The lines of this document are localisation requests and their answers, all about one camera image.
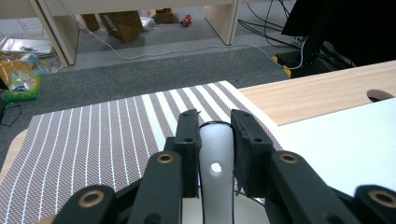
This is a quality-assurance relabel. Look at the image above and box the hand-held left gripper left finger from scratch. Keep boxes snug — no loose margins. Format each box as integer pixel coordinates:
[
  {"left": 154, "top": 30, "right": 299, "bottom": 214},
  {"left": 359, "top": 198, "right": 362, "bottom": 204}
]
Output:
[{"left": 163, "top": 108, "right": 203, "bottom": 199}]

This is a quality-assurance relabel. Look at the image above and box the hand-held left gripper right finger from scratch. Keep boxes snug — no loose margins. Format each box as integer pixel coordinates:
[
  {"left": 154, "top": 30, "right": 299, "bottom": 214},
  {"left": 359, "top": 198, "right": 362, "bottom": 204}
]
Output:
[{"left": 231, "top": 108, "right": 276, "bottom": 201}]

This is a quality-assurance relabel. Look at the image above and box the white ceramic spoon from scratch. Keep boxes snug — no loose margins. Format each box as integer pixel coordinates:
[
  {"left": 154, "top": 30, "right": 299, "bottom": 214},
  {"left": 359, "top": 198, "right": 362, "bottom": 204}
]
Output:
[{"left": 197, "top": 121, "right": 237, "bottom": 224}]

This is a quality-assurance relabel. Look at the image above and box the black stand base striped tape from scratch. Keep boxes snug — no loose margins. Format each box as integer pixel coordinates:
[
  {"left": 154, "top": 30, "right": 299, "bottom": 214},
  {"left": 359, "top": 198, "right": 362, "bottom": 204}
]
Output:
[{"left": 272, "top": 46, "right": 356, "bottom": 78}]

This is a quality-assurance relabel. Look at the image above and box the striped woven placemat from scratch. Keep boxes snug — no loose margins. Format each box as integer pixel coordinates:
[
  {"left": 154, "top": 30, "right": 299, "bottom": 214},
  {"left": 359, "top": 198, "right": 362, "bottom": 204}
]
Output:
[{"left": 0, "top": 79, "right": 283, "bottom": 224}]

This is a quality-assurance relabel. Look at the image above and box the brown cardboard box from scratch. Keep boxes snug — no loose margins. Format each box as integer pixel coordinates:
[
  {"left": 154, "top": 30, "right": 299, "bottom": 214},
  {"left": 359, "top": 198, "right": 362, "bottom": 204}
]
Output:
[{"left": 99, "top": 10, "right": 145, "bottom": 43}]

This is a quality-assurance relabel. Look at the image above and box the black curtain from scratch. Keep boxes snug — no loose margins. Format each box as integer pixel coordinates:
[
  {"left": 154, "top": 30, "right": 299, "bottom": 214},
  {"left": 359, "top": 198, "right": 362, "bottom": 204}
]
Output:
[{"left": 281, "top": 0, "right": 396, "bottom": 68}]

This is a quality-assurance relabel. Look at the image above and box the beige wooden desk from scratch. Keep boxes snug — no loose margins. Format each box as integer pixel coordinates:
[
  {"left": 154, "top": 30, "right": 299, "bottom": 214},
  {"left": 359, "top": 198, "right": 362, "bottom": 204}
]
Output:
[{"left": 0, "top": 0, "right": 297, "bottom": 68}]

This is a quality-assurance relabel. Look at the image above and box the green snack bag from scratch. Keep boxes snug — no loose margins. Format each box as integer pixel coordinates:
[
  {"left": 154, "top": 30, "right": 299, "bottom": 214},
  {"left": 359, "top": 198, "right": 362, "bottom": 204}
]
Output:
[{"left": 3, "top": 73, "right": 43, "bottom": 104}]

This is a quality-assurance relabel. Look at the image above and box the orange snack bag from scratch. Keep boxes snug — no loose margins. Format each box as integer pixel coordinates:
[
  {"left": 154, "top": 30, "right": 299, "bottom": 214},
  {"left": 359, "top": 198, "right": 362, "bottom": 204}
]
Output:
[{"left": 0, "top": 50, "right": 41, "bottom": 85}]

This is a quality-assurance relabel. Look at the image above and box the white floor cable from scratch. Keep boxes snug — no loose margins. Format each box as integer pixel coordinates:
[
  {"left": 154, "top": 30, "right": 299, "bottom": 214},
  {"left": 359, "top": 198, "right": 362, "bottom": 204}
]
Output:
[{"left": 62, "top": 0, "right": 309, "bottom": 71}]

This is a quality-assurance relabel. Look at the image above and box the bundle of black cables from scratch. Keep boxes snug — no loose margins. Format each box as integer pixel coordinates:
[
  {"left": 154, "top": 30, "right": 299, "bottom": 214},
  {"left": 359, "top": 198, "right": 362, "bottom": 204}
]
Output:
[{"left": 237, "top": 0, "right": 309, "bottom": 49}]

